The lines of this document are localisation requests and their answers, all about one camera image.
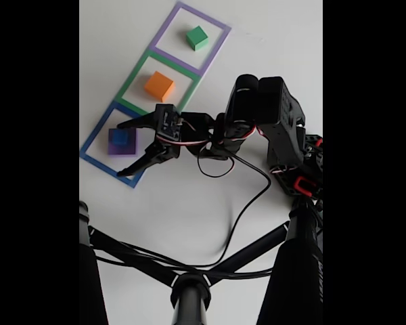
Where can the green square frame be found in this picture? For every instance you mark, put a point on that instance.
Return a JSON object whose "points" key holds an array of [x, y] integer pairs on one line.
{"points": [[128, 86]]}

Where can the large purple block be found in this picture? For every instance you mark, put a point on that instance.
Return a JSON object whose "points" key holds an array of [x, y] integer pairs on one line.
{"points": [[130, 149]]}

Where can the green cube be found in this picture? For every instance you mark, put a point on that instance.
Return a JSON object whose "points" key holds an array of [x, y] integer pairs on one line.
{"points": [[196, 35]]}

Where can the orange block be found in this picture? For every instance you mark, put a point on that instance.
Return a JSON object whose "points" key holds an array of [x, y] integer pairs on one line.
{"points": [[157, 84]]}

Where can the purple square frame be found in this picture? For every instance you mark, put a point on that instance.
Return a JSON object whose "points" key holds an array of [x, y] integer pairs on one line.
{"points": [[162, 34]]}

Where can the black tripod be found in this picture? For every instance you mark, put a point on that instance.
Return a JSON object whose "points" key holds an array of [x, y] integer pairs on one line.
{"points": [[297, 271]]}

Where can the small blue cube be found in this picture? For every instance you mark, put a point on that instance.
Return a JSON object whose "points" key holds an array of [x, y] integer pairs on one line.
{"points": [[119, 137]]}

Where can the blue square frame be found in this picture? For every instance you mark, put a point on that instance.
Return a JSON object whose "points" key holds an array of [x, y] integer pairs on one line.
{"points": [[94, 149]]}

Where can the red clamp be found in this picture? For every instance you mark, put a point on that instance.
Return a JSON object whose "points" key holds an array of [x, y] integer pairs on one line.
{"points": [[299, 184]]}

